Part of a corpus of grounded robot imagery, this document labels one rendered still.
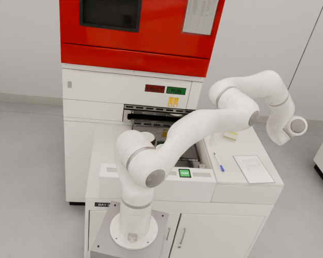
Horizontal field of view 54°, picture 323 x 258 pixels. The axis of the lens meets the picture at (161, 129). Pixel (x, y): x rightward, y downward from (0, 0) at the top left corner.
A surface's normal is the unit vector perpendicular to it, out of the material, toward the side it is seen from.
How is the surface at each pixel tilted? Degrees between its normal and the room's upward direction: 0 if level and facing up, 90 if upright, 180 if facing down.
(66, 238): 0
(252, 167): 0
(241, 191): 90
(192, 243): 90
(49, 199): 0
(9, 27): 90
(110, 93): 90
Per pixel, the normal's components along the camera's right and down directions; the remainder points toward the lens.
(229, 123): -0.14, 0.63
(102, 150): 0.15, -0.81
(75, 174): 0.08, 0.58
